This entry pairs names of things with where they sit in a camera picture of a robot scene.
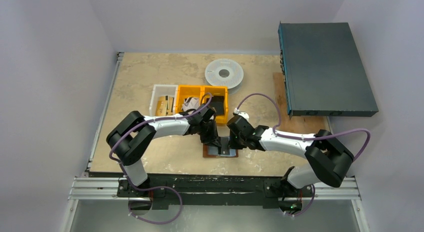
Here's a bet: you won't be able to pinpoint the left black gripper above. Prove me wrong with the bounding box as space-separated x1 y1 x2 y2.
197 119 221 147

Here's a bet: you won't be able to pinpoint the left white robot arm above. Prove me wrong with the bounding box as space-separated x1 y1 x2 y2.
106 104 222 196

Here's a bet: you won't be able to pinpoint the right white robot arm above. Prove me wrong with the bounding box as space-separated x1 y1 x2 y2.
227 114 354 195

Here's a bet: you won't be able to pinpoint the stack of silver cards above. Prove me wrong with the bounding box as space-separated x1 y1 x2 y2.
181 97 200 112

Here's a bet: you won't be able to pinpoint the tan cards in white bin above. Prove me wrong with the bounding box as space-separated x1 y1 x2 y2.
155 96 174 116

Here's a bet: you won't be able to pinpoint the orange double plastic bin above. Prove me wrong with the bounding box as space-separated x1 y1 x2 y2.
175 85 229 126

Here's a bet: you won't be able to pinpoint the white plastic bin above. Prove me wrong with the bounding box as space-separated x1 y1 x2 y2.
149 84 178 116

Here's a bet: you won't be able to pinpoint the grey filament spool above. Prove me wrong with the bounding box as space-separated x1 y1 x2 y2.
204 59 244 89

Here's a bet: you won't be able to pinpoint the wooden board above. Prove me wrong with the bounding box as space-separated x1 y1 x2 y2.
272 73 331 134

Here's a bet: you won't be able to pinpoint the dark blue flat box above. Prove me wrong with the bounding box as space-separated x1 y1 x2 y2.
278 23 379 117

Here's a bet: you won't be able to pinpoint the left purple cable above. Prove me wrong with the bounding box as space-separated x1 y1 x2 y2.
108 92 213 225

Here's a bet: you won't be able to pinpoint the purple cable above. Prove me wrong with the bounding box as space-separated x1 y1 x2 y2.
108 92 213 225
235 92 372 163

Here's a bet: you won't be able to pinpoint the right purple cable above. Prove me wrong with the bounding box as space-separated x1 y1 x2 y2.
235 92 372 163

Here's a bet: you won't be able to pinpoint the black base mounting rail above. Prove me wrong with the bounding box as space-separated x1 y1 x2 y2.
117 173 314 212

